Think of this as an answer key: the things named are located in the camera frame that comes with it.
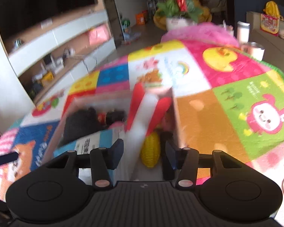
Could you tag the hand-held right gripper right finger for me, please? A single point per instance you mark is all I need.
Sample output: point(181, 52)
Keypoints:
point(170, 157)

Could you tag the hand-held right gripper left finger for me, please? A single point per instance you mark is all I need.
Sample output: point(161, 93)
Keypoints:
point(116, 153)

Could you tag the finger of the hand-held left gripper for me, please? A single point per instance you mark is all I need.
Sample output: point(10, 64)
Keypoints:
point(4, 159)

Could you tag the yellow corn toy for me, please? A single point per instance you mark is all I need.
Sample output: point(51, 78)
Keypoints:
point(152, 150)

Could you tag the blue tissue packet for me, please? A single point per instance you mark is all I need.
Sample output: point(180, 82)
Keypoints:
point(92, 144)

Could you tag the pink cardboard box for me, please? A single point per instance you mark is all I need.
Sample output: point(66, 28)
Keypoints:
point(177, 123)

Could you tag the white foam rocket toy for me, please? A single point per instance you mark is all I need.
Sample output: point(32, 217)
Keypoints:
point(146, 123)

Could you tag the black plush toy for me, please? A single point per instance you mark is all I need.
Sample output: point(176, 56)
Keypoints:
point(82, 125)

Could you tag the colourful cartoon play mat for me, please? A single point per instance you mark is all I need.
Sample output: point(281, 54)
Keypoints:
point(227, 94)

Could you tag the pink gift bag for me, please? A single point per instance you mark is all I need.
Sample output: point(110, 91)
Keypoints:
point(98, 36)

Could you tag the pink cloth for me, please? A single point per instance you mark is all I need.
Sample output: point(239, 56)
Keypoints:
point(203, 33)

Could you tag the watermelon ball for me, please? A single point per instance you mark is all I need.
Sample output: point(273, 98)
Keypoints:
point(126, 23)

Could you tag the pink mug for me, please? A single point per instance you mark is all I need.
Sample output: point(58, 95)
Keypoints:
point(254, 50)

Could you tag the orange box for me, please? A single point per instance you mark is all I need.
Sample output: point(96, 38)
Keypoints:
point(142, 17)

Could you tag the white cylindrical bin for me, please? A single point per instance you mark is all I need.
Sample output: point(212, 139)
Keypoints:
point(243, 31)

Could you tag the beige sofa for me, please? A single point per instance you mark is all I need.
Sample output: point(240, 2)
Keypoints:
point(274, 49)

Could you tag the potted purple orchid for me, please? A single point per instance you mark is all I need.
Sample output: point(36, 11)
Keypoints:
point(178, 3)

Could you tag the black television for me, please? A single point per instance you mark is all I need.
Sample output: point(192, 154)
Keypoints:
point(37, 4)

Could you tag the yellow cartoon bag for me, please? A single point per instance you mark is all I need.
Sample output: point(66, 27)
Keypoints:
point(271, 21)

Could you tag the dark cabinet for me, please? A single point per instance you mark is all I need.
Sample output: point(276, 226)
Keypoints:
point(248, 2)

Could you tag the white wall cabinet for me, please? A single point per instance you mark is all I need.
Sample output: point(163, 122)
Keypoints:
point(61, 47)

